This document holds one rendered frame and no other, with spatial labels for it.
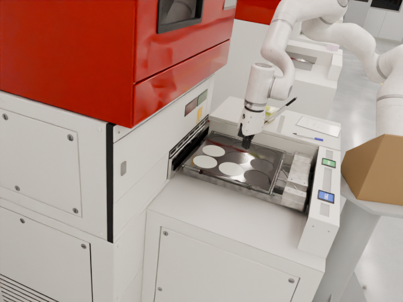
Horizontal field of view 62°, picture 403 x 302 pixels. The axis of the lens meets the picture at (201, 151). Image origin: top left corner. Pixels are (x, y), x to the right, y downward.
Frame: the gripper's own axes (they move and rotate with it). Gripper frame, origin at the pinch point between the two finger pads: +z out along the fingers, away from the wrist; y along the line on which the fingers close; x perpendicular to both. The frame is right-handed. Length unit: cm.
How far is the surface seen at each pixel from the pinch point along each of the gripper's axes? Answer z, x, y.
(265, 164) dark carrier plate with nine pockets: 10.2, -4.0, 10.1
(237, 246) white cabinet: 20.6, -27.6, -23.5
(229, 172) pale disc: 10.2, -2.4, -8.3
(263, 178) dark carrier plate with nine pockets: 10.2, -11.7, 1.3
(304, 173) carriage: 12.0, -14.7, 24.1
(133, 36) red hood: -44, -13, -57
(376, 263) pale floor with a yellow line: 100, -32, 117
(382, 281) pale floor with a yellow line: 100, -42, 106
